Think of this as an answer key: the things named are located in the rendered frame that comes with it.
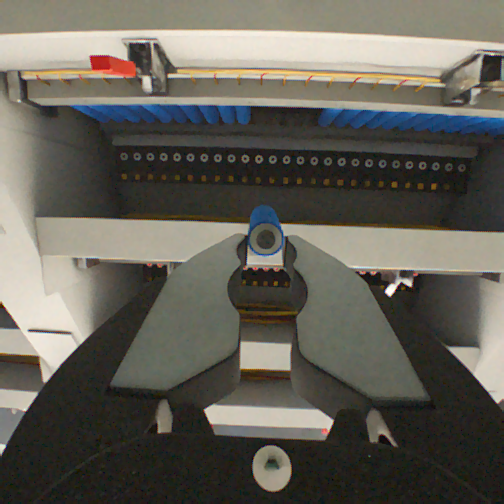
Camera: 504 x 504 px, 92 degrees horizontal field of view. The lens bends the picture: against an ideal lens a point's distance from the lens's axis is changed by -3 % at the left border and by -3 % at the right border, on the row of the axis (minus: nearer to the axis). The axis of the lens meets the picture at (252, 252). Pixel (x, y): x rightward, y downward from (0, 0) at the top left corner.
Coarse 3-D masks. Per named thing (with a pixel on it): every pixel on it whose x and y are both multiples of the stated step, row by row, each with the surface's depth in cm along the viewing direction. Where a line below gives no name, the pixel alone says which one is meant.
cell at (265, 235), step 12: (252, 216) 15; (264, 216) 13; (276, 216) 15; (252, 228) 12; (264, 228) 12; (276, 228) 12; (252, 240) 12; (264, 240) 12; (276, 240) 12; (264, 252) 12; (276, 252) 12
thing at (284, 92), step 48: (48, 96) 24; (96, 96) 23; (144, 96) 23; (192, 96) 23; (240, 96) 23; (288, 96) 23; (336, 96) 23; (384, 96) 23; (432, 96) 23; (480, 96) 23
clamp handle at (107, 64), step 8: (96, 56) 14; (104, 56) 14; (112, 56) 14; (96, 64) 14; (104, 64) 14; (112, 64) 14; (120, 64) 15; (128, 64) 16; (104, 72) 15; (112, 72) 15; (120, 72) 15; (128, 72) 16; (136, 72) 17; (144, 72) 18; (144, 80) 20; (152, 80) 20; (144, 88) 20; (152, 88) 20
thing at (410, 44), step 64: (0, 0) 17; (64, 0) 17; (128, 0) 17; (192, 0) 17; (256, 0) 17; (320, 0) 17; (384, 0) 17; (448, 0) 17; (0, 64) 22; (64, 64) 22; (192, 64) 22; (256, 64) 22; (320, 64) 21; (384, 64) 21; (448, 64) 20; (64, 128) 31
